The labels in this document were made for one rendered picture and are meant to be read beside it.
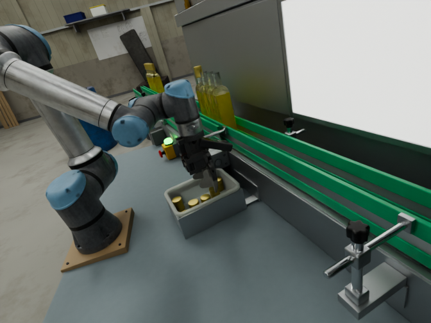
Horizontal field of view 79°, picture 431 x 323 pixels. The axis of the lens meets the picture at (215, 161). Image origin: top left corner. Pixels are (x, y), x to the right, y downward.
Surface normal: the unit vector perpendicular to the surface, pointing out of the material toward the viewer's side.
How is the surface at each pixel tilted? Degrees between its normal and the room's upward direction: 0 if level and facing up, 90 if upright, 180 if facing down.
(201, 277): 0
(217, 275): 0
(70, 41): 90
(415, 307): 90
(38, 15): 90
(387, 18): 90
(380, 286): 0
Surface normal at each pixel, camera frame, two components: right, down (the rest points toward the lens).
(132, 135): -0.11, 0.51
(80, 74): 0.18, 0.41
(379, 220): -0.88, 0.38
